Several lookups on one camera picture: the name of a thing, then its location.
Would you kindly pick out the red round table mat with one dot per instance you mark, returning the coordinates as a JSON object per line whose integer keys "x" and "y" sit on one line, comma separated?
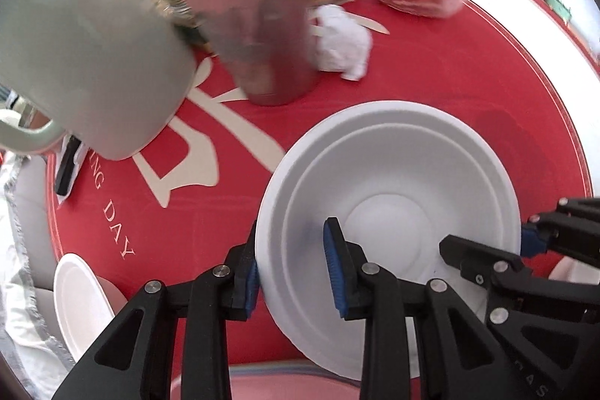
{"x": 422, "y": 67}

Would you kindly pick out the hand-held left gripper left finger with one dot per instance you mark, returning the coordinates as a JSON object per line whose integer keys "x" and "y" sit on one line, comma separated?
{"x": 252, "y": 287}

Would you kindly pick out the light green kettle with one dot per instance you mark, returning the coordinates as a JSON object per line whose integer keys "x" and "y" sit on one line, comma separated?
{"x": 84, "y": 30}

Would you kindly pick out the pink square plate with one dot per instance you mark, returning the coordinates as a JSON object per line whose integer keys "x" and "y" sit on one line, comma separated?
{"x": 290, "y": 390}

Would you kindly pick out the pink lidded water bottle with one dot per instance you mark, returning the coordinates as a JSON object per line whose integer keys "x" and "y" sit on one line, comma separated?
{"x": 253, "y": 6}

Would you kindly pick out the small green box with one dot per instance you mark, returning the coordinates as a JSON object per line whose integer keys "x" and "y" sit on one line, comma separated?
{"x": 558, "y": 6}

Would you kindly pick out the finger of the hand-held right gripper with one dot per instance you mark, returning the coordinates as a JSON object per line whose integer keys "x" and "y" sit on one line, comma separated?
{"x": 539, "y": 301}
{"x": 532, "y": 240}

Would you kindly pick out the crumpled white tissue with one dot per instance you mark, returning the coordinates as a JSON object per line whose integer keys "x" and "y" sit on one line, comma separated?
{"x": 342, "y": 44}

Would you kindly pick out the white fringed sofa throw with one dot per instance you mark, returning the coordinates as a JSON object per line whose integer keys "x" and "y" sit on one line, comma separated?
{"x": 23, "y": 334}

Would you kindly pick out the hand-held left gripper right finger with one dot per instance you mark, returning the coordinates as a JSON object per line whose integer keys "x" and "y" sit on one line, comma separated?
{"x": 333, "y": 269}

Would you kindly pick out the black remote control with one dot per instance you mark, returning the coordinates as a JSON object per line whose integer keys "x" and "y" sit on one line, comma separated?
{"x": 68, "y": 168}

